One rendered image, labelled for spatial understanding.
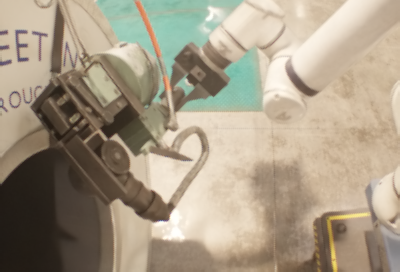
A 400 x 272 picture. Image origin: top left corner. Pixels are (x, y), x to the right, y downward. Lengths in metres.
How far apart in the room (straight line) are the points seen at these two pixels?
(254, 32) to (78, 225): 0.70
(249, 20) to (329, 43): 0.20
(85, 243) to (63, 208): 0.12
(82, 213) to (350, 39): 0.78
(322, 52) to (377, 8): 0.12
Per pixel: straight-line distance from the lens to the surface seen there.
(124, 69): 0.52
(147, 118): 0.54
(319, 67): 0.50
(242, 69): 2.10
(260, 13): 0.62
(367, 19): 0.47
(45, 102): 0.44
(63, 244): 0.94
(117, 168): 0.45
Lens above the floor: 1.31
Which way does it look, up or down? 48 degrees down
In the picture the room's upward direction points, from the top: 9 degrees counter-clockwise
